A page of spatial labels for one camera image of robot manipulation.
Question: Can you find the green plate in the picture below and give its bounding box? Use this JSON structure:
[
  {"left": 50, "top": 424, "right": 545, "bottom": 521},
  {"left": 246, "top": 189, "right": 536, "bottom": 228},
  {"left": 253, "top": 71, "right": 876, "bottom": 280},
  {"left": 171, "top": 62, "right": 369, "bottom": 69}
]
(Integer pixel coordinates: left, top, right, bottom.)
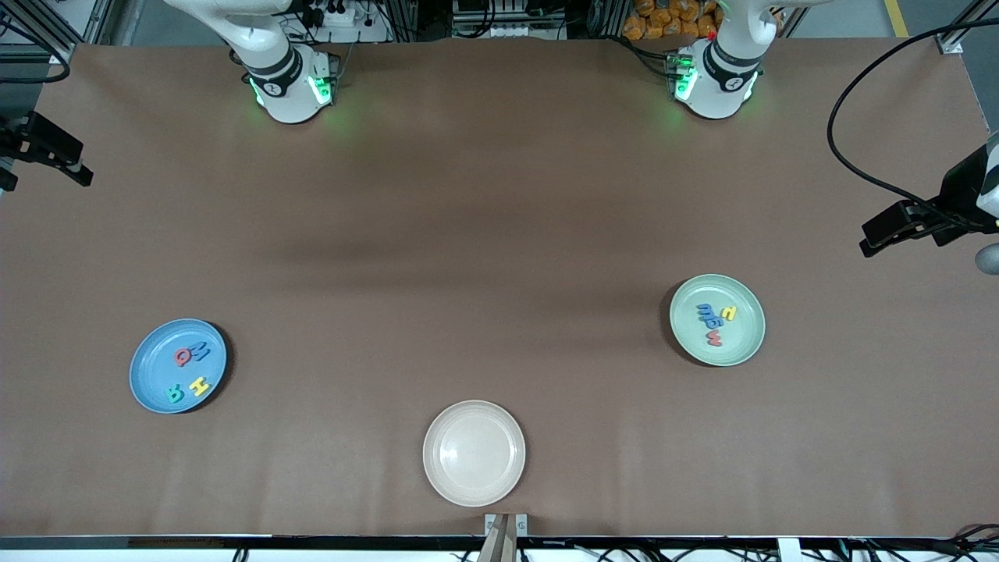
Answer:
[{"left": 670, "top": 273, "right": 766, "bottom": 368}]

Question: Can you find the blue plate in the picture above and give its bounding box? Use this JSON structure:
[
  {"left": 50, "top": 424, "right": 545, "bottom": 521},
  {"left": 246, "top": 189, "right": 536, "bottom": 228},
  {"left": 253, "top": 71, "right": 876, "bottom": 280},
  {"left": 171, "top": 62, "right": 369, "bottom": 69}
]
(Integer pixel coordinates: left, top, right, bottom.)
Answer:
[{"left": 129, "top": 318, "right": 228, "bottom": 414}]

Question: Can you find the beige plate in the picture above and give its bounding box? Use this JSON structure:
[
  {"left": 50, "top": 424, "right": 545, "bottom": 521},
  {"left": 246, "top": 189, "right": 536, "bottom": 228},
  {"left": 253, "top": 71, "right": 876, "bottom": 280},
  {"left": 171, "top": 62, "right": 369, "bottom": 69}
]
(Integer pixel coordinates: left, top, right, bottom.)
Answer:
[{"left": 422, "top": 400, "right": 527, "bottom": 508}]

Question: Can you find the white power strip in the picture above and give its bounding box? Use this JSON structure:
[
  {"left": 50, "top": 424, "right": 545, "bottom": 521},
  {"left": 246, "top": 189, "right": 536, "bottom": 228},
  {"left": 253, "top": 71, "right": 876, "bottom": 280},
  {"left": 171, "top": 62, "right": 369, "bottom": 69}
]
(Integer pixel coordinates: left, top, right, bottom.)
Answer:
[{"left": 312, "top": 4, "right": 375, "bottom": 28}]

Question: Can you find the pile of orange items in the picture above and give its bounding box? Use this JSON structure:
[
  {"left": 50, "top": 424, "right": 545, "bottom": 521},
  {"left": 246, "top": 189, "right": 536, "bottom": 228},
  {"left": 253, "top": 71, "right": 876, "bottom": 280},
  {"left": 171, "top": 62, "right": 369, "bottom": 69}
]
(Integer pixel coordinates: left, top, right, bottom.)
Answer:
[{"left": 622, "top": 0, "right": 720, "bottom": 41}]

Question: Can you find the grey electronics rack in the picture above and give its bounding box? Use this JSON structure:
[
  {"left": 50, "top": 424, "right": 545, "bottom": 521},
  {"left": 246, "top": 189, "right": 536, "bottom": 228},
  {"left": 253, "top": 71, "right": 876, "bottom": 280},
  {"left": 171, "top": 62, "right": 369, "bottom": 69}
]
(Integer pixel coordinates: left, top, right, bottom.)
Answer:
[{"left": 451, "top": 0, "right": 572, "bottom": 40}]

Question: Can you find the aluminium frame profile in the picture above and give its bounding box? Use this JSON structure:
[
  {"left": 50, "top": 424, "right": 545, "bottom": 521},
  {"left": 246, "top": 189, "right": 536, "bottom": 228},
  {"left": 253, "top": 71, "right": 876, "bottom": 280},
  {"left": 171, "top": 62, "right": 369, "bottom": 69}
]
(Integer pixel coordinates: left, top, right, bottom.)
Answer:
[
  {"left": 935, "top": 0, "right": 999, "bottom": 55},
  {"left": 0, "top": 0, "right": 106, "bottom": 65}
]

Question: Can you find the black cable bundle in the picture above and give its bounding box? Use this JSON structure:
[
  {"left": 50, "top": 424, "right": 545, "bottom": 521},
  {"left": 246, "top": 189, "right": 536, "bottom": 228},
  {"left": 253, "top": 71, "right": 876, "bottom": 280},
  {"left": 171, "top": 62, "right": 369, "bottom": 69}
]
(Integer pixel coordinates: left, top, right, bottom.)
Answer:
[{"left": 843, "top": 523, "right": 999, "bottom": 562}]

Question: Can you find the black table edge rail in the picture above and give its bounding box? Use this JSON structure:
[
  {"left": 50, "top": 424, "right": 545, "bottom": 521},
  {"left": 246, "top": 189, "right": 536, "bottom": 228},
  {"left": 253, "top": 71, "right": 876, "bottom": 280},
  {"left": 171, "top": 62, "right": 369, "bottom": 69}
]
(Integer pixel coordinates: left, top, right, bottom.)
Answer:
[{"left": 0, "top": 535, "right": 999, "bottom": 552}]

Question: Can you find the aluminium camera mast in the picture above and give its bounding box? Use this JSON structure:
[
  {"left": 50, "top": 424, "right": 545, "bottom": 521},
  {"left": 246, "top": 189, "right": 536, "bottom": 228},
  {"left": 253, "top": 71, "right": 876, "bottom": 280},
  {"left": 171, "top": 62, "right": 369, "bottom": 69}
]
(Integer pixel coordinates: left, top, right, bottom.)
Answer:
[{"left": 478, "top": 513, "right": 529, "bottom": 562}]

